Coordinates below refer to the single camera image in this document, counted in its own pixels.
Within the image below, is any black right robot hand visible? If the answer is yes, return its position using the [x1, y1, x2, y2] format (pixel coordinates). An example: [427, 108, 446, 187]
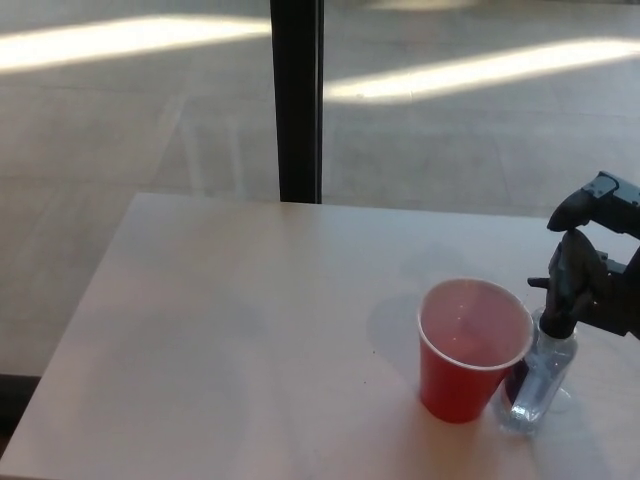
[542, 170, 640, 340]

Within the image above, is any clear pump soap bottle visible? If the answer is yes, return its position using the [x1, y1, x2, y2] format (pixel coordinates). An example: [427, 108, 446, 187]
[492, 276, 580, 436]

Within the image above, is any red plastic cup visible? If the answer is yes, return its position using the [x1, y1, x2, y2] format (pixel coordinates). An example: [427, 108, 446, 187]
[416, 278, 535, 425]

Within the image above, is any black window frame post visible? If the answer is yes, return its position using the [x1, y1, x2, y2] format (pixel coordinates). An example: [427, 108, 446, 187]
[269, 0, 327, 205]

